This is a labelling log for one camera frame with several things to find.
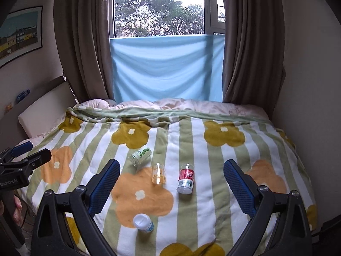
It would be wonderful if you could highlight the grey wooden headboard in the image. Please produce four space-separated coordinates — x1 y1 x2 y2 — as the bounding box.
0 76 65 151

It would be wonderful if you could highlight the right brown curtain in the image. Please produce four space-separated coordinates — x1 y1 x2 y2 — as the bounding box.
222 0 286 117

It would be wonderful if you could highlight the blue bottle on headboard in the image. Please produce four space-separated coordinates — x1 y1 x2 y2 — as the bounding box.
15 90 31 103

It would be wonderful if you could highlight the white headboard cushion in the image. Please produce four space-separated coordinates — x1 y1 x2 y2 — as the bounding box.
18 82 76 138

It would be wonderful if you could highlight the white blue-label bottle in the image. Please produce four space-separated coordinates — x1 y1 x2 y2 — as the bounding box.
133 213 154 233

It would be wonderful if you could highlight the orange item on headboard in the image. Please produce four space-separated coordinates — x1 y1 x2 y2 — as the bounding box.
5 103 14 114

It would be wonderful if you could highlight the framed town picture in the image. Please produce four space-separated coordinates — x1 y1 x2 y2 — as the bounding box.
0 6 43 67

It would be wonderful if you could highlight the brown curtain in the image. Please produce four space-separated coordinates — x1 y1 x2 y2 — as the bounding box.
53 0 114 102
222 0 286 117

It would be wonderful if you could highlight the person's left hand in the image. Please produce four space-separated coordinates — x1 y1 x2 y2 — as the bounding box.
0 195 23 227

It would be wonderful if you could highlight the clear red-label bottle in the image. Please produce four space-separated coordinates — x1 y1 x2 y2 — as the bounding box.
176 164 195 195

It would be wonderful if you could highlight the left brown curtain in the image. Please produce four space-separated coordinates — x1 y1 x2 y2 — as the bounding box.
53 0 114 102

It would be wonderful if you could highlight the clear green-label bottle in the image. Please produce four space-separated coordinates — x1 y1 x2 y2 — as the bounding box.
129 146 152 168

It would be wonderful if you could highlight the light blue cloth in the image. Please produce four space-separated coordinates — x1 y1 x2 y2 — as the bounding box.
110 35 225 103

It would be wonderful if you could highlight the window frame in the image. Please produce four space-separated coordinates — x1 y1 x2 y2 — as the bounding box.
204 0 225 35

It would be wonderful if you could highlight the floral striped blanket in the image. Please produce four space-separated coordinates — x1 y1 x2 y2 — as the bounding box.
19 105 317 255

